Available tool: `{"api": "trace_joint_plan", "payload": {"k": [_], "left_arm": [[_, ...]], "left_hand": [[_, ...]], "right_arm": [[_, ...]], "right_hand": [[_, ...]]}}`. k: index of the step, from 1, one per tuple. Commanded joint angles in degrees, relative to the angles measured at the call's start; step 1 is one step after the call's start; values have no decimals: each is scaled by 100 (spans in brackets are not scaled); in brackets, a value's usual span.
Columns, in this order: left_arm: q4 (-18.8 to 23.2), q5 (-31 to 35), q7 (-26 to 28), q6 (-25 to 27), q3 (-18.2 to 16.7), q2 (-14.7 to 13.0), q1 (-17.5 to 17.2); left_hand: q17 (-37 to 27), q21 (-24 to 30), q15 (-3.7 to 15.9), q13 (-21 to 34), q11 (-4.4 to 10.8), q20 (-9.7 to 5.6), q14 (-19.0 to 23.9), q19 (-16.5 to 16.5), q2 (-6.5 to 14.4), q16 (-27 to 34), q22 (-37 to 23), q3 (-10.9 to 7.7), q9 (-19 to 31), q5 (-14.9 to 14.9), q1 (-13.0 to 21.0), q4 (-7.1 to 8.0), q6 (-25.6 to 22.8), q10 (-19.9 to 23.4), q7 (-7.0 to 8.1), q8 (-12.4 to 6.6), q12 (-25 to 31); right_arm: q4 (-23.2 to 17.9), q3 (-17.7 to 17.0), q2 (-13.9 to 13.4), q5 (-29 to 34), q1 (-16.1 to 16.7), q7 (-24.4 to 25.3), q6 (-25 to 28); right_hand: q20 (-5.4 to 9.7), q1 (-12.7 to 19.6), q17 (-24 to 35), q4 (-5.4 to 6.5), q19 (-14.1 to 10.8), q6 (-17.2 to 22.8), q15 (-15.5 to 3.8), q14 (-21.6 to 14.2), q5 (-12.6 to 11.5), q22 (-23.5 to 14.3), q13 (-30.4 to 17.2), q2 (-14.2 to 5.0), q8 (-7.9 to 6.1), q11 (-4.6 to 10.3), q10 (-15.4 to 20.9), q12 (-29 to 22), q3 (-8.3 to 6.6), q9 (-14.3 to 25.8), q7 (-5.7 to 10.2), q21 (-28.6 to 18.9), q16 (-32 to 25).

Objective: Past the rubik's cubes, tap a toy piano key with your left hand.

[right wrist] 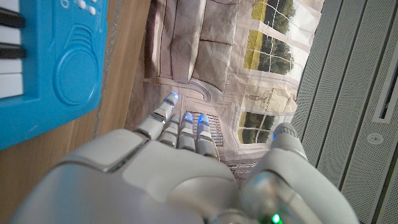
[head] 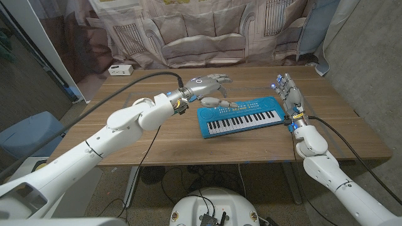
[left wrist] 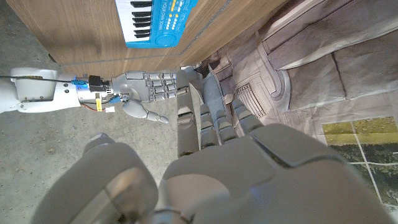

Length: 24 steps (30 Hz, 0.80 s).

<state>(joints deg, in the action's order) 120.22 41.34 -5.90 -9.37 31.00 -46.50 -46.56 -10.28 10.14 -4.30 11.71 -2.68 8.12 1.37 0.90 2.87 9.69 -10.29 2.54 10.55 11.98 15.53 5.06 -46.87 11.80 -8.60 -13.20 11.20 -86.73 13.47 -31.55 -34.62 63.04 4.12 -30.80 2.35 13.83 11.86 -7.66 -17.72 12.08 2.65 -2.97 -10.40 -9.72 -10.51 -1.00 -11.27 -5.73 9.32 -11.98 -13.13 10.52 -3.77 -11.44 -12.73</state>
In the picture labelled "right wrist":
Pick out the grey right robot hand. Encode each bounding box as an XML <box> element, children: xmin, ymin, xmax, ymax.
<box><xmin>8</xmin><ymin>91</ymin><xmax>362</xmax><ymax>224</ymax></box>

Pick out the blue toy piano keyboard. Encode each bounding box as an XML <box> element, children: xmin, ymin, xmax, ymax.
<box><xmin>0</xmin><ymin>0</ymin><xmax>109</xmax><ymax>151</ymax></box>

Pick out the printed sofa room backdrop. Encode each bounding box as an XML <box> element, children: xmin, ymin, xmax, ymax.
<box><xmin>124</xmin><ymin>0</ymin><xmax>326</xmax><ymax>183</ymax></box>

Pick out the round ceiling fixture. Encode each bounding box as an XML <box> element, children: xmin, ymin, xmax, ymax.
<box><xmin>366</xmin><ymin>133</ymin><xmax>385</xmax><ymax>146</ymax></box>

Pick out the long ceiling slot vent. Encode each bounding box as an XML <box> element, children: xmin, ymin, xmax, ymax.
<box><xmin>372</xmin><ymin>51</ymin><xmax>398</xmax><ymax>124</ymax></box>

